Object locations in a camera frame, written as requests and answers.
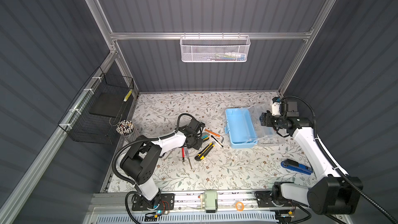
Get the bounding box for yellow black utility knife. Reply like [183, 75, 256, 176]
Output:
[194, 142, 215, 161]

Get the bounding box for blue plastic tool box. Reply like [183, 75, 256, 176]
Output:
[225, 108, 258, 149]

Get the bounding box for black marker pen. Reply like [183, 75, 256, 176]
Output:
[211, 135, 224, 148]

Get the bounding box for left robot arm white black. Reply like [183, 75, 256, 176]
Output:
[113, 119, 205, 205]

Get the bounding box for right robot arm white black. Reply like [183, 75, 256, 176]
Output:
[259, 97, 363, 215]

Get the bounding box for orange pencil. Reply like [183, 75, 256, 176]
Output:
[205, 129, 223, 139]

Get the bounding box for blue stapler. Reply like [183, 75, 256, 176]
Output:
[281, 159, 313, 175]

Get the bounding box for cup of pencils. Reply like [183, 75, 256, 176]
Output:
[116, 120, 135, 143]

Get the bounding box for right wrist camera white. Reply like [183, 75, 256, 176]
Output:
[271, 97, 281, 116]

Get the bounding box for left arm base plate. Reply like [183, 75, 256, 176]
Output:
[131, 193, 175, 211]

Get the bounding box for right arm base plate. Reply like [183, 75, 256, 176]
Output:
[254, 191, 296, 208]

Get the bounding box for white slotted cable duct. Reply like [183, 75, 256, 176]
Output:
[94, 211, 277, 224]

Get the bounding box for white mesh wall basket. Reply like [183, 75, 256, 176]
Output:
[179, 34, 251, 63]

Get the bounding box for black wire wall basket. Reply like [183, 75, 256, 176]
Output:
[59, 68, 135, 145]

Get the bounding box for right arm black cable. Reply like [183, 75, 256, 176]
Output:
[279, 95, 398, 224]

